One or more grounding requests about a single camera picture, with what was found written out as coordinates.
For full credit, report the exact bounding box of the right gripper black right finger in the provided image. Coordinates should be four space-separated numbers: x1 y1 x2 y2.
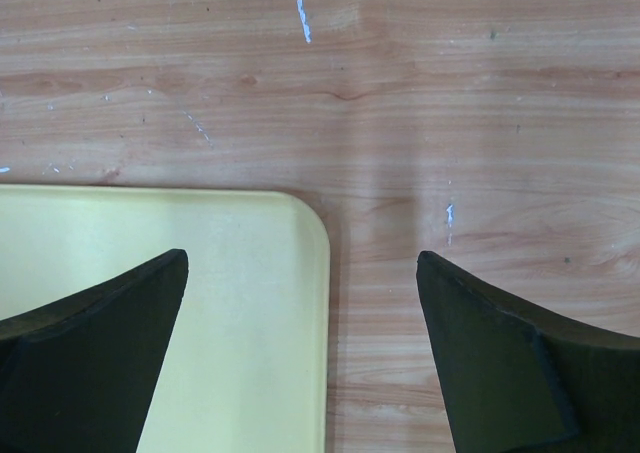
416 251 639 452

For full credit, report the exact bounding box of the yellow plastic tray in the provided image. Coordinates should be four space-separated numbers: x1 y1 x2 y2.
1 185 330 452

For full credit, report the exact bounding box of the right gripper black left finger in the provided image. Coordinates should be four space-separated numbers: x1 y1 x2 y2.
1 249 189 452

